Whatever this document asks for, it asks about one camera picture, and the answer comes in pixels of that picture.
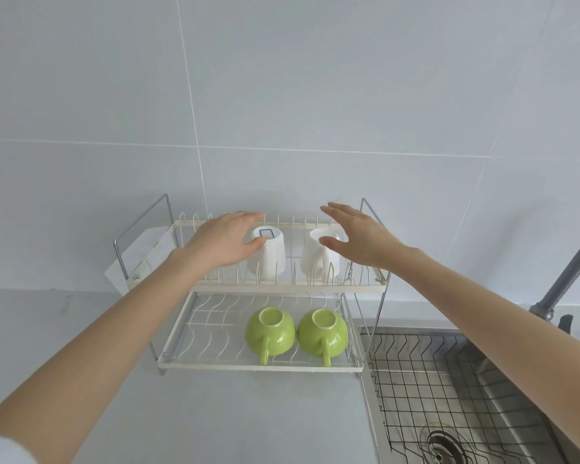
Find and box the white two-tier dish rack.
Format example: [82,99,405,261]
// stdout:
[113,193,392,377]

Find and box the person's left hand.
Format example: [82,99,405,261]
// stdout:
[176,210,268,281]

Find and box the white sleeve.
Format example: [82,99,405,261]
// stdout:
[0,432,42,464]

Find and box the white mug with blue label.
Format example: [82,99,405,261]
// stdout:
[246,226,287,281]

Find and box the green mug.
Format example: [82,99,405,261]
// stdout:
[245,307,298,367]
[297,308,349,368]

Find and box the plain white mug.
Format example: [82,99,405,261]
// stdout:
[300,226,343,286]

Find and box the metal sink drain strainer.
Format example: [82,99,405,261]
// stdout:
[418,426,470,464]

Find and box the white plastic rack side tray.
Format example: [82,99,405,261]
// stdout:
[105,226,178,293]

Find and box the person's right hand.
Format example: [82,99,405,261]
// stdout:
[318,202,415,272]

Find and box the black wire sink basket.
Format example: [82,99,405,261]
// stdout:
[367,333,557,464]

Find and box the stainless steel sink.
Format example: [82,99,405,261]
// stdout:
[358,325,580,464]

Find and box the person's right forearm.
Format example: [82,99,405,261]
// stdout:
[391,246,580,412]

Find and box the grey metal faucet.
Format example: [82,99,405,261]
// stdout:
[529,229,580,351]

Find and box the person's left forearm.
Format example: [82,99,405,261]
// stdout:
[0,246,208,464]

